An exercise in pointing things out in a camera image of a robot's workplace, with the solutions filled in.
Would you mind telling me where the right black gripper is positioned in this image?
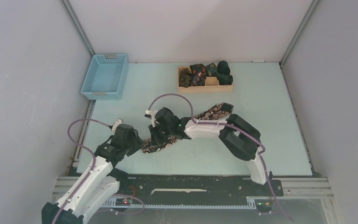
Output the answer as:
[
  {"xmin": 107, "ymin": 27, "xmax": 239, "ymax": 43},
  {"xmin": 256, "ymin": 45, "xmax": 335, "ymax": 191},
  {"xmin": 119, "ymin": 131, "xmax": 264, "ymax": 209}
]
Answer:
[{"xmin": 149, "ymin": 120, "xmax": 173, "ymax": 146}]

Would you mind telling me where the rose patterned necktie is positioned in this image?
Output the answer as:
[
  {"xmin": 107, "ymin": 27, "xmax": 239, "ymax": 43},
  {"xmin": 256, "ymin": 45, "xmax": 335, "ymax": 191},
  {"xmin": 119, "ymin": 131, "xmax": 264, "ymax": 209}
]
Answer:
[{"xmin": 141, "ymin": 103, "xmax": 234, "ymax": 154}]

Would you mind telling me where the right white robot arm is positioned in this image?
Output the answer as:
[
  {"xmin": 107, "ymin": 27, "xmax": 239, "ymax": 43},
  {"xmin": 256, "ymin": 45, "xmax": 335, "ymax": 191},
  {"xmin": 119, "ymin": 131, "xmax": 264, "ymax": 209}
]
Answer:
[{"xmin": 145, "ymin": 107, "xmax": 271, "ymax": 195}]

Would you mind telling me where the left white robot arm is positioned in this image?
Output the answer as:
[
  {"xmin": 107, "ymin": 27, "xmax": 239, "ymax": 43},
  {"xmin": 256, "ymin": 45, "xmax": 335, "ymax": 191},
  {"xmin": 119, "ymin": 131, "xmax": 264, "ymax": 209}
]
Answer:
[{"xmin": 41, "ymin": 119, "xmax": 143, "ymax": 224}]

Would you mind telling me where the rolled dark paisley tie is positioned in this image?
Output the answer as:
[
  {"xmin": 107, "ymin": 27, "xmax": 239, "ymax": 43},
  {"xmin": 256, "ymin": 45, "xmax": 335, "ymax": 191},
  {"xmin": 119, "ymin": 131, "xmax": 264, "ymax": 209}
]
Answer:
[{"xmin": 179, "ymin": 68, "xmax": 193, "ymax": 88}]

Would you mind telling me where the wooden tray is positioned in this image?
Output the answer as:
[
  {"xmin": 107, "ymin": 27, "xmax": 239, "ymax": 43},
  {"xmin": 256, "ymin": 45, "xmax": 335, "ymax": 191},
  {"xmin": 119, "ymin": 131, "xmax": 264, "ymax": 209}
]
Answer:
[{"xmin": 177, "ymin": 77, "xmax": 234, "ymax": 94}]

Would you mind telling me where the rolled red floral tie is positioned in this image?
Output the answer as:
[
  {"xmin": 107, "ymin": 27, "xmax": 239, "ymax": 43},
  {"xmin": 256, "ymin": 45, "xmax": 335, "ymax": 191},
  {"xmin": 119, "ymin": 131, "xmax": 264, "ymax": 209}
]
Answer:
[{"xmin": 190, "ymin": 63, "xmax": 206, "ymax": 86}]

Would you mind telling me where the rolled green patterned tie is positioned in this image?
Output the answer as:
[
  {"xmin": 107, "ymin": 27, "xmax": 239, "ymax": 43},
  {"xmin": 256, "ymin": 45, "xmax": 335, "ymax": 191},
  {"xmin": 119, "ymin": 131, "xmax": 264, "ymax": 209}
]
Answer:
[{"xmin": 205, "ymin": 63, "xmax": 218, "ymax": 77}]

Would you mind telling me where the blue plastic basket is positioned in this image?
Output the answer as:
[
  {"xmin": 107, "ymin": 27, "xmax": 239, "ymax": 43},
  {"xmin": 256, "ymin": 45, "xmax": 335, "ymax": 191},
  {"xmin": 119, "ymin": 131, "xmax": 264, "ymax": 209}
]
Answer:
[{"xmin": 81, "ymin": 53, "xmax": 129, "ymax": 100}]

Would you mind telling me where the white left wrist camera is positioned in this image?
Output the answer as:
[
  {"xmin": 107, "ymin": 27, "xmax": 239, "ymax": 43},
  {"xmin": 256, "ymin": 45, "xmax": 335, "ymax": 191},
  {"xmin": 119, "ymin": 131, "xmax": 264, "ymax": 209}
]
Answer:
[{"xmin": 110, "ymin": 119, "xmax": 123, "ymax": 134}]

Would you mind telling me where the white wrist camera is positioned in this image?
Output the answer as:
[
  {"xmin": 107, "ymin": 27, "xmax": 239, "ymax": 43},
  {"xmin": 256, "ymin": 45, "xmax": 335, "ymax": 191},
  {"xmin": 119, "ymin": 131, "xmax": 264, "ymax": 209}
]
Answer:
[
  {"xmin": 110, "ymin": 119, "xmax": 123, "ymax": 134},
  {"xmin": 144, "ymin": 109, "xmax": 159, "ymax": 127}
]

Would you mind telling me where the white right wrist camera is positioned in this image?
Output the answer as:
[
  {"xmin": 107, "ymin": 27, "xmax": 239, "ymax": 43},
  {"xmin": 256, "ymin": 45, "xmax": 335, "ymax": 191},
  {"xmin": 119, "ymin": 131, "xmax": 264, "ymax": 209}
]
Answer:
[{"xmin": 144, "ymin": 109, "xmax": 159, "ymax": 127}]

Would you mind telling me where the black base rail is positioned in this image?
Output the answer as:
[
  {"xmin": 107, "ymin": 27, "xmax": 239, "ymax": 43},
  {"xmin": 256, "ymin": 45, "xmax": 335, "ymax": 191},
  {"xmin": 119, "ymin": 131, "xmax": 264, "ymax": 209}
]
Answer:
[{"xmin": 102, "ymin": 175, "xmax": 284, "ymax": 209}]

